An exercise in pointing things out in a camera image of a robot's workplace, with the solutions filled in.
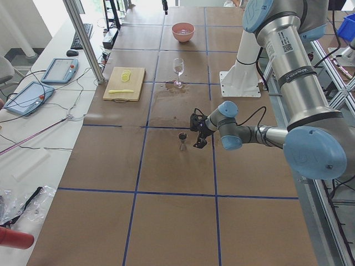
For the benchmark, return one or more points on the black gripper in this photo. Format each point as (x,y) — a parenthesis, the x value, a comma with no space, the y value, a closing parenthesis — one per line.
(203,131)

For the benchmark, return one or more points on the steel double jigger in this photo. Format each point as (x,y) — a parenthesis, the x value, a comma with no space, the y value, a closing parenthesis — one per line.
(182,137)

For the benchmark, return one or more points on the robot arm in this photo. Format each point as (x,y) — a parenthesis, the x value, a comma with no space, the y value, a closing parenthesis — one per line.
(317,143)
(248,51)

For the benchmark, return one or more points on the clear wine glass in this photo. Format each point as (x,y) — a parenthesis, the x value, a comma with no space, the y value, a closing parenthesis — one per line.
(178,67)

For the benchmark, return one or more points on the bamboo cutting board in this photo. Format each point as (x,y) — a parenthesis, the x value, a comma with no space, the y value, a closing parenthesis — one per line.
(135,83)

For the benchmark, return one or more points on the front lemon slice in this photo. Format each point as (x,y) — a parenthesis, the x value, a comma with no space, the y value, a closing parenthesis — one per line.
(124,78)

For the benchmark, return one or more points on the yellow plastic knife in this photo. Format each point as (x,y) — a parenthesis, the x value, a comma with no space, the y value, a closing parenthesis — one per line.
(121,91)

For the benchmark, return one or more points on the pink bowl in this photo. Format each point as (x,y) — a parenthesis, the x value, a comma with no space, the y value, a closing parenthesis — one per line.
(182,38)

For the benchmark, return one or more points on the far blue teach pendant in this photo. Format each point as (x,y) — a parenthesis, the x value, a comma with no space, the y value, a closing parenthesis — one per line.
(60,71)

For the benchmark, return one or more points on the blue teach pendant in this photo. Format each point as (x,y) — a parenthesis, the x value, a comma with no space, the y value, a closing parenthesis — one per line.
(60,71)
(29,99)

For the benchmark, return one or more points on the black computer mouse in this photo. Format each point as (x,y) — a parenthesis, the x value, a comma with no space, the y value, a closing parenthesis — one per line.
(72,53)

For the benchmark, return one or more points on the near blue teach pendant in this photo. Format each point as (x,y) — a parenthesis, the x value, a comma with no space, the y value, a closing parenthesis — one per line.
(29,99)

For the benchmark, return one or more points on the blue storage bin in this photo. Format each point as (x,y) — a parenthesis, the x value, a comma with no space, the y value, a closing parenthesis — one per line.
(347,28)

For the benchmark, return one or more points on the clear plastic bag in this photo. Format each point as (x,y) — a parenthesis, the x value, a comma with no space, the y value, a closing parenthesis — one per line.
(32,206)

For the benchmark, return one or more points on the red cylinder bottle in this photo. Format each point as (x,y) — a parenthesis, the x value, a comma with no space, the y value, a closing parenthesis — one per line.
(16,239)

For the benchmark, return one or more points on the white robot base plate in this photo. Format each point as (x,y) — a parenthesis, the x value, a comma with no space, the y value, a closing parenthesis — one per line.
(239,84)

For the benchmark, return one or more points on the aluminium frame post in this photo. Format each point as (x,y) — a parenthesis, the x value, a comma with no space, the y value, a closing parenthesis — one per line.
(77,22)

